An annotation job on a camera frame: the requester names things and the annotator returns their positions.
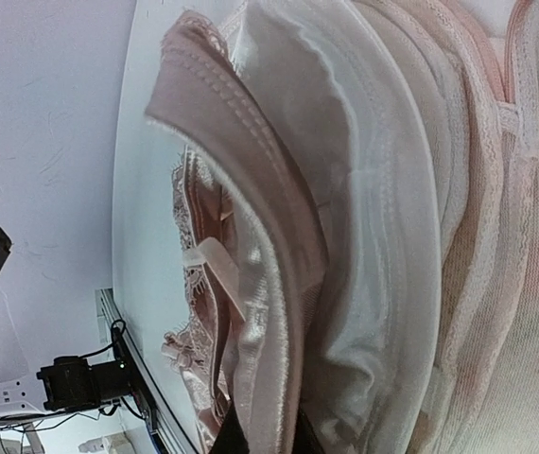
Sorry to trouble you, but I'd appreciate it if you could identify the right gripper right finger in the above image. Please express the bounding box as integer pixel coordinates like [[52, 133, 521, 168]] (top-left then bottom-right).
[[292, 409, 325, 454]]

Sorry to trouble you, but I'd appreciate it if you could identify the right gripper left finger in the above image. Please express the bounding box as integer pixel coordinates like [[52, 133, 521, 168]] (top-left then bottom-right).
[[212, 404, 250, 454]]

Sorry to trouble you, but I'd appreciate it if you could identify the pink bra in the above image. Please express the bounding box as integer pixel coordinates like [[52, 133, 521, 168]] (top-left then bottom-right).
[[146, 10, 328, 453]]

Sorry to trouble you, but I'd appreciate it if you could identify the white satin bra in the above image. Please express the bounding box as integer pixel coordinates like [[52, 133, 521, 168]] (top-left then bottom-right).
[[233, 1, 442, 453]]

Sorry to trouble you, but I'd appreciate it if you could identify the floral mesh laundry bag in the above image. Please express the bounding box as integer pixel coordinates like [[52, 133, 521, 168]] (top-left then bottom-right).
[[374, 1, 539, 453]]

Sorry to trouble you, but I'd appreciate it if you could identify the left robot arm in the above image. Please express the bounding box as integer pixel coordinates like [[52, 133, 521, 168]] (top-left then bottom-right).
[[0, 227, 136, 422]]

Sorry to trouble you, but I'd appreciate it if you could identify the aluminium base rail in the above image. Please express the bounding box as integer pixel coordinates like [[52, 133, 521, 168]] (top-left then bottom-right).
[[96, 288, 200, 453]]

